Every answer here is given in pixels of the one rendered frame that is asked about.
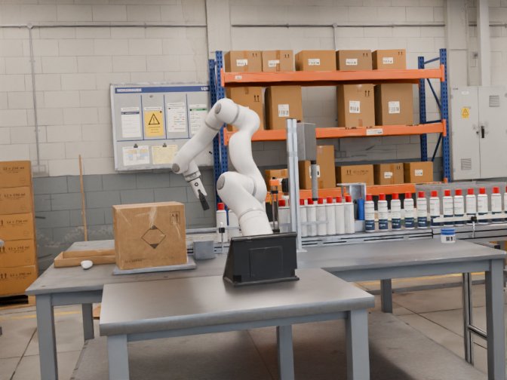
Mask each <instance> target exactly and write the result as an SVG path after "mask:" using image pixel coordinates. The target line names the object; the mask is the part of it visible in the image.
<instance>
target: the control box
mask: <svg viewBox="0 0 507 380"><path fill-rule="evenodd" d="M296 132H297V157H298V161H314V160H317V152H316V134H315V124H310V123H297V127H296Z"/></svg>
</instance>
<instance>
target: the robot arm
mask: <svg viewBox="0 0 507 380"><path fill-rule="evenodd" d="M224 123H227V124H230V125H232V126H235V127H237V128H238V129H239V132H237V133H234V134H233V135H232V136H231V138H230V140H229V154H230V158H231V162H232V164H233V166H234V168H235V169H236V170H237V171H238V173H235V172H225V173H223V174H222V175H221V176H220V177H219V179H218V180H217V193H218V195H219V196H220V198H221V200H222V201H223V203H224V204H225V205H226V206H227V207H228V208H229V209H230V210H231V211H232V212H233V213H234V214H235V215H236V216H237V217H238V222H239V225H240V228H241V232H242V234H243V236H248V235H257V234H273V233H272V229H271V226H270V224H269V220H268V217H267V215H266V211H265V209H264V207H263V205H262V204H261V203H262V202H264V200H265V199H266V194H267V190H266V184H265V182H264V180H263V177H262V176H261V174H260V172H259V170H258V169H257V166H256V165H255V163H254V160H253V158H252V153H251V137H252V136H253V134H254V133H255V132H256V131H257V130H258V129H259V127H260V118H259V116H258V114H257V113H256V112H254V111H252V110H250V109H248V108H245V107H243V106H240V105H238V104H236V103H233V101H232V100H230V99H221V100H218V101H217V102H216V103H215V104H214V106H213V108H212V109H211V110H210V112H209V113H208V115H207V117H206V118H205V119H204V121H203V123H202V124H201V126H200V127H199V129H198V131H197V132H196V134H195V135H194V136H193V138H191V139H190V140H189V141H188V142H187V143H186V144H185V145H184V146H183V147H182V148H181V149H180V150H179V151H178V152H175V153H174V155H175V158H174V159H173V161H172V164H171V169H172V171H173V172H174V173H176V174H180V173H182V174H183V176H184V178H185V180H186V181H187V180H188V181H187V182H190V184H191V186H192V189H193V191H194V193H195V195H196V196H197V198H199V199H200V202H201V205H202V207H203V209H204V210H208V209H210V208H209V206H208V203H207V202H206V200H205V197H204V195H207V194H206V192H205V190H204V187H203V185H202V184H201V180H200V179H199V177H201V176H199V175H201V174H200V172H199V170H198V167H197V165H196V163H195V160H194V158H195V157H196V156H197V155H198V154H199V153H200V152H202V151H203V150H204V149H206V148H207V147H208V146H209V145H210V143H211V141H212V140H213V139H214V137H215V136H216V135H217V133H218V132H219V130H220V128H221V127H222V126H223V124H224Z"/></svg>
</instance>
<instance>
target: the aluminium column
mask: <svg viewBox="0 0 507 380"><path fill-rule="evenodd" d="M285 121H286V128H288V127H297V123H296V119H295V118H287V119H286V120H285ZM286 139H287V152H297V133H286ZM287 171H288V189H289V206H290V232H292V231H295V232H296V233H297V238H296V243H297V251H301V250H302V243H301V226H300V192H299V174H298V157H297V156H296V157H288V158H287Z"/></svg>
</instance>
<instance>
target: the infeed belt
mask: <svg viewBox="0 0 507 380"><path fill-rule="evenodd" d="M429 229H430V228H427V229H418V228H415V229H414V230H405V229H402V230H401V231H418V230H429ZM386 232H397V231H392V230H389V231H375V232H372V233H367V232H365V231H360V232H355V233H354V234H374V233H386ZM342 235H353V234H335V235H325V236H314V237H302V238H319V237H330V236H342Z"/></svg>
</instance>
